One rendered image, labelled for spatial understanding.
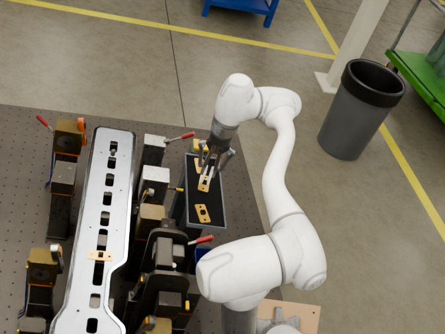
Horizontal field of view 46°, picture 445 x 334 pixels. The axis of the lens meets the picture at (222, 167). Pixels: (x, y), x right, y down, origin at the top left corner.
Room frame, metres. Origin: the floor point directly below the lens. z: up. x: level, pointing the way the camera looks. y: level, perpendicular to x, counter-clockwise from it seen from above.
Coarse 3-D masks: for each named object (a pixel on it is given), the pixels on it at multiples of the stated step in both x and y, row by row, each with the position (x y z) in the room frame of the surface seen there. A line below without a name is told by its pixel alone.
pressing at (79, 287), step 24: (96, 144) 1.62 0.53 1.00; (120, 144) 1.67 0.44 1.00; (96, 168) 1.48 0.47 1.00; (120, 168) 1.53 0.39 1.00; (96, 192) 1.36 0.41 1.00; (120, 192) 1.41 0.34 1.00; (96, 216) 1.25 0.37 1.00; (120, 216) 1.29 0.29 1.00; (96, 240) 1.15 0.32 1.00; (120, 240) 1.19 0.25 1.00; (72, 264) 1.03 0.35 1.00; (120, 264) 1.09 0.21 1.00; (72, 288) 0.94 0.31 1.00; (96, 288) 0.97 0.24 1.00; (72, 312) 0.86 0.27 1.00; (96, 312) 0.89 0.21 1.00
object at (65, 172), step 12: (60, 168) 1.39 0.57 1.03; (72, 168) 1.41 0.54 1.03; (60, 180) 1.33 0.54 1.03; (72, 180) 1.35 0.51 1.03; (60, 192) 1.32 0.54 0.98; (72, 192) 1.33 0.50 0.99; (60, 204) 1.32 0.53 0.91; (60, 216) 1.33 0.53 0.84; (48, 228) 1.31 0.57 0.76; (60, 228) 1.33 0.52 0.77; (60, 240) 1.32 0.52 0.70
